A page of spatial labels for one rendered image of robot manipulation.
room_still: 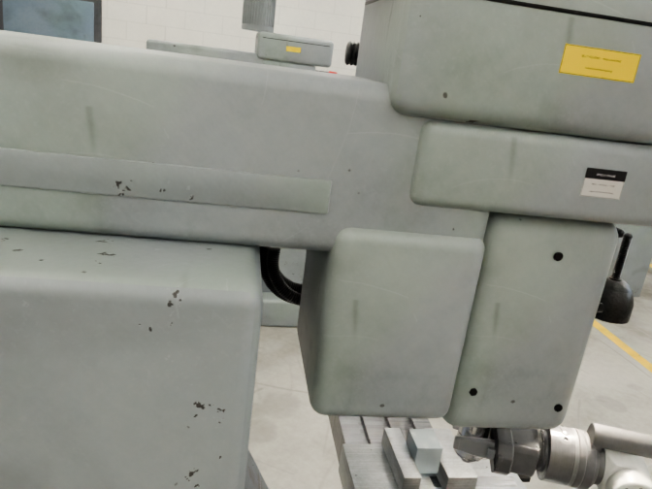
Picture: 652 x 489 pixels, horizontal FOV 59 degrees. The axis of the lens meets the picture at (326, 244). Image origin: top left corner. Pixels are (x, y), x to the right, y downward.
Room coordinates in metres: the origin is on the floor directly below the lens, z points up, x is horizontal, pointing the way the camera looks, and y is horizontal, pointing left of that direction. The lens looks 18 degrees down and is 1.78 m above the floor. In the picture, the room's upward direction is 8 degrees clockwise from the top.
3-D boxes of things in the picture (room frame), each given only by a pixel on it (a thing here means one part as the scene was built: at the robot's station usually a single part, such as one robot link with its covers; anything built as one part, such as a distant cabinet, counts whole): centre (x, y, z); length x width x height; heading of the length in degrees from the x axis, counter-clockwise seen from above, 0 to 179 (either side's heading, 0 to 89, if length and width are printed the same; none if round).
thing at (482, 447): (0.76, -0.27, 1.24); 0.06 x 0.02 x 0.03; 81
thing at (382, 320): (0.76, -0.08, 1.47); 0.24 x 0.19 x 0.26; 10
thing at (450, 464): (0.97, -0.30, 1.05); 0.15 x 0.06 x 0.04; 11
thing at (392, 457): (0.97, -0.27, 1.01); 0.35 x 0.15 x 0.11; 101
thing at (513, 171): (0.79, -0.23, 1.68); 0.34 x 0.24 x 0.10; 100
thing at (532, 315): (0.79, -0.27, 1.47); 0.21 x 0.19 x 0.32; 10
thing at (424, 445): (0.96, -0.24, 1.07); 0.06 x 0.05 x 0.06; 11
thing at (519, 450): (0.78, -0.36, 1.23); 0.13 x 0.12 x 0.10; 171
